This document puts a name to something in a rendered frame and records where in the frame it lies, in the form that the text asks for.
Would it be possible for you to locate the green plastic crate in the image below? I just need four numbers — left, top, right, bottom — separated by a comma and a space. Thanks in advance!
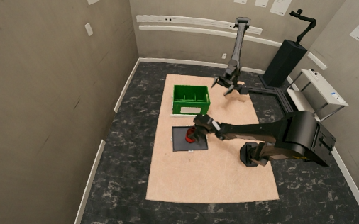
172, 84, 209, 115

